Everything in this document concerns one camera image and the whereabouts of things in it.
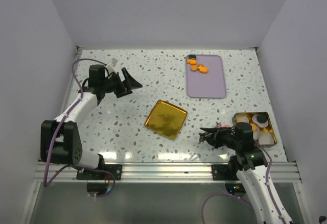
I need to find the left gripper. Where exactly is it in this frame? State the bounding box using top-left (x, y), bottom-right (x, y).
top-left (101, 68), bottom-right (142, 98)

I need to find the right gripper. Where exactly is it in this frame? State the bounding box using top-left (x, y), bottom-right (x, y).
top-left (199, 127), bottom-right (241, 151)

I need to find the green cookie tin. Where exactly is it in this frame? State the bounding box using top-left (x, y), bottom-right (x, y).
top-left (232, 112), bottom-right (277, 147)

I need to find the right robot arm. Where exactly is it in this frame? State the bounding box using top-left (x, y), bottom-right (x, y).
top-left (199, 122), bottom-right (294, 223)

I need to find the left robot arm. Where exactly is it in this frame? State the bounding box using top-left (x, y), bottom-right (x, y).
top-left (40, 64), bottom-right (142, 180)

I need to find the white paper cup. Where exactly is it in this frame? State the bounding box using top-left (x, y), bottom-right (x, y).
top-left (236, 114), bottom-right (250, 125)
top-left (258, 132), bottom-right (274, 145)
top-left (253, 126), bottom-right (261, 140)
top-left (252, 113), bottom-right (269, 128)

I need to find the gold tin lid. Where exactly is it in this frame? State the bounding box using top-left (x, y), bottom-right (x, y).
top-left (144, 99), bottom-right (188, 140)

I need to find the purple tray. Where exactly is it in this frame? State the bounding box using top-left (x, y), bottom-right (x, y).
top-left (186, 54), bottom-right (227, 98)

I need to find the orange star cookie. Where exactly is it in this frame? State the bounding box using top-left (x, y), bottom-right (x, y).
top-left (197, 64), bottom-right (208, 73)

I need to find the orange flower cookie lower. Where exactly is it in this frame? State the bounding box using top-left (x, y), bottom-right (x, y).
top-left (191, 65), bottom-right (198, 71)

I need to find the orange flower cookie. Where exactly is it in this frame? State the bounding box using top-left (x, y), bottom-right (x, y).
top-left (186, 59), bottom-right (197, 65)
top-left (191, 65), bottom-right (198, 71)

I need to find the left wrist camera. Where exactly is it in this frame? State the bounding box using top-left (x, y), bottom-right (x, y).
top-left (106, 58), bottom-right (118, 74)

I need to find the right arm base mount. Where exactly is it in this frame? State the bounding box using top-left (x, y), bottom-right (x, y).
top-left (211, 162), bottom-right (255, 181)

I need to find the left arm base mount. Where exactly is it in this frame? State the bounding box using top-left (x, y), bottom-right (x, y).
top-left (76, 164), bottom-right (123, 181)

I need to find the aluminium front rail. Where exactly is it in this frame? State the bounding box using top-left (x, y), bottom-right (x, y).
top-left (32, 162), bottom-right (302, 183)

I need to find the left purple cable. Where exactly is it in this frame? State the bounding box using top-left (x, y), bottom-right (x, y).
top-left (43, 58), bottom-right (115, 199)

